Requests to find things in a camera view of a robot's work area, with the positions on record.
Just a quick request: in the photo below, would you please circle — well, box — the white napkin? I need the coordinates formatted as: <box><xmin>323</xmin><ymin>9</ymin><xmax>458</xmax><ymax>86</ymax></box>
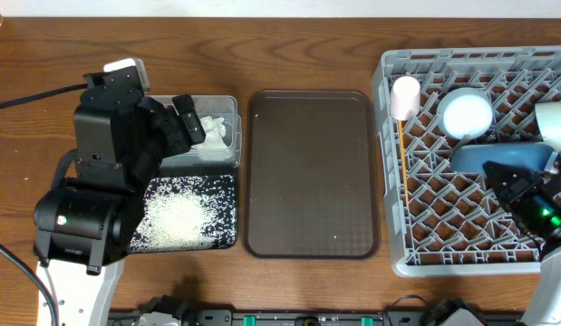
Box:
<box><xmin>196</xmin><ymin>116</ymin><xmax>227</xmax><ymax>150</ymax></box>

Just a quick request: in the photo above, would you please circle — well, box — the dark blue plate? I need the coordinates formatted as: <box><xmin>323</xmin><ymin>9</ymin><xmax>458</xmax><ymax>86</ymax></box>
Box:
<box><xmin>450</xmin><ymin>142</ymin><xmax>557</xmax><ymax>174</ymax></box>

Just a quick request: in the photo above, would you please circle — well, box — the mint green bowl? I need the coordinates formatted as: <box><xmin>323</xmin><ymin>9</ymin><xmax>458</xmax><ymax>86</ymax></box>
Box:
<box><xmin>535</xmin><ymin>102</ymin><xmax>561</xmax><ymax>152</ymax></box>

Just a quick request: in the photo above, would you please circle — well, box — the light blue bowl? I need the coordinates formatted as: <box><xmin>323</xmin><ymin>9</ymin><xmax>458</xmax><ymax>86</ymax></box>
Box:
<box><xmin>437</xmin><ymin>88</ymin><xmax>493</xmax><ymax>139</ymax></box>

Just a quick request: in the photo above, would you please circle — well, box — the wooden chopstick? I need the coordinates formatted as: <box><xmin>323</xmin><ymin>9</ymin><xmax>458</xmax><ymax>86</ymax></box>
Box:
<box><xmin>397</xmin><ymin>120</ymin><xmax>409</xmax><ymax>209</ymax></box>

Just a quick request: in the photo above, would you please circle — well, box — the pink cup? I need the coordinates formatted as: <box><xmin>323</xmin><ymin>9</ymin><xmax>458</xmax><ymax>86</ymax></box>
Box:
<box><xmin>390</xmin><ymin>75</ymin><xmax>421</xmax><ymax>121</ymax></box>

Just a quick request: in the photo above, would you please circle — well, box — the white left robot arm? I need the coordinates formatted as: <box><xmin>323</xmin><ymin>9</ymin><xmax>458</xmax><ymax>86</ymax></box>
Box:
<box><xmin>34</xmin><ymin>67</ymin><xmax>206</xmax><ymax>325</ymax></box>

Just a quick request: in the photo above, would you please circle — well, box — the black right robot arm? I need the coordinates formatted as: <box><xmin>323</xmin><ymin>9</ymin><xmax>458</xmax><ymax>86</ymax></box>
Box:
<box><xmin>483</xmin><ymin>161</ymin><xmax>561</xmax><ymax>326</ymax></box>

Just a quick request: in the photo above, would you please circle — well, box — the grey dishwasher rack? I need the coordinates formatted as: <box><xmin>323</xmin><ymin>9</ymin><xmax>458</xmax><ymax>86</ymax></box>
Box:
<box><xmin>372</xmin><ymin>45</ymin><xmax>561</xmax><ymax>277</ymax></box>

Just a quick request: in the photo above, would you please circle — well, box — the clear plastic bin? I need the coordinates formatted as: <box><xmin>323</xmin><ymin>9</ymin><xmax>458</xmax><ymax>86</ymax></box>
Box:
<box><xmin>161</xmin><ymin>95</ymin><xmax>242</xmax><ymax>168</ymax></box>

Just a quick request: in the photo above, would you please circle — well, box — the black rectangular tray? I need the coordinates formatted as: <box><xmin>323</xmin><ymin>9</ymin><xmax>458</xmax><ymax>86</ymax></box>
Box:
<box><xmin>128</xmin><ymin>168</ymin><xmax>239</xmax><ymax>254</ymax></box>

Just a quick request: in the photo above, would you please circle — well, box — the brown serving tray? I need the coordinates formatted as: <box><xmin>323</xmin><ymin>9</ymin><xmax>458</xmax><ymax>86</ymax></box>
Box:
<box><xmin>243</xmin><ymin>91</ymin><xmax>381</xmax><ymax>260</ymax></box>

